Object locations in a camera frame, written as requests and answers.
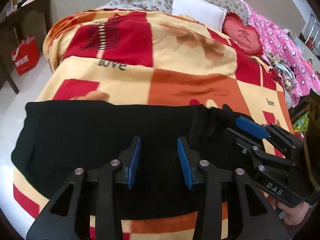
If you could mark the green and yellow packet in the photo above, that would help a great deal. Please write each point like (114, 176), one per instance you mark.
(300, 122)

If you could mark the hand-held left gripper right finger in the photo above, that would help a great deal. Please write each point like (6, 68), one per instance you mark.
(185, 166)

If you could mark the colourful patterned cloth bundle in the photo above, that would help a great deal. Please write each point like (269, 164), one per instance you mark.
(282, 72)

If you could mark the black pants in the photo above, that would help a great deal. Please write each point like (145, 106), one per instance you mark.
(100, 130)

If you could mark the dark wooden table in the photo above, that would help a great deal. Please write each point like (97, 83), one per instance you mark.
(22, 17)

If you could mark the person's right hand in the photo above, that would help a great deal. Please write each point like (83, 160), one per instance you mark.
(293, 215)

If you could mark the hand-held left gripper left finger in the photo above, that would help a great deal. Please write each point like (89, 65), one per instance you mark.
(132, 166)

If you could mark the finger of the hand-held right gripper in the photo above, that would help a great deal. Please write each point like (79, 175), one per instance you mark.
(250, 127)
(241, 140)

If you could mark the pink printed quilt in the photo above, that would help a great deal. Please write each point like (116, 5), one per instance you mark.
(280, 37)

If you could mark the white pillow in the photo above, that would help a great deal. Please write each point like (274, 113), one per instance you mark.
(197, 7)

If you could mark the metal rack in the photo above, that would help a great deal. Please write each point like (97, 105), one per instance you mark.
(311, 32)

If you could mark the red shopping bag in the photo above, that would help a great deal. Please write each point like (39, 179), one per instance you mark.
(25, 57)

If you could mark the red heart-shaped cushion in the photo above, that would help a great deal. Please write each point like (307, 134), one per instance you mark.
(241, 33)

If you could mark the red and yellow printed blanket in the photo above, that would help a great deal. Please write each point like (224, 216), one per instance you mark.
(175, 62)

